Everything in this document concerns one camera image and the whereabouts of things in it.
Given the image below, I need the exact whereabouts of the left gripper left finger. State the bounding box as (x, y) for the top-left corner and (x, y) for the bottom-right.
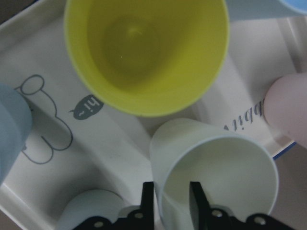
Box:
(141, 182), (154, 230)

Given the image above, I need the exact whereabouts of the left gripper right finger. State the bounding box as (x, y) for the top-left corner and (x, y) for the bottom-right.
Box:
(189, 182), (212, 230)

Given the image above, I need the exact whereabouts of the pale green white cup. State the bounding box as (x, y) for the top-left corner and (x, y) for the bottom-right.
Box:
(149, 118), (279, 230)

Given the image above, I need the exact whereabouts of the grey plastic cup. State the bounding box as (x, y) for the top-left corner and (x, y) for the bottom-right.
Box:
(55, 189), (124, 230)

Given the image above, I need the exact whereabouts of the pink plastic cup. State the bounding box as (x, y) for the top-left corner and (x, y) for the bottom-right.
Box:
(264, 73), (307, 145)

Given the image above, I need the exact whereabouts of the yellow plastic cup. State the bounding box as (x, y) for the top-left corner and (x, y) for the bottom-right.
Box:
(64, 0), (229, 117)

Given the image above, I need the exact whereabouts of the light blue cup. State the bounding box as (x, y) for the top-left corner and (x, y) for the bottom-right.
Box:
(0, 83), (32, 183)

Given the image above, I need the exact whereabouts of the blue plastic cup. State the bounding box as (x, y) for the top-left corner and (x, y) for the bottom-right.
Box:
(226, 0), (307, 19)

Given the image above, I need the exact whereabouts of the cream plastic tray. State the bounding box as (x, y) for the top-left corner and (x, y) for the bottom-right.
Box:
(0, 0), (307, 230)

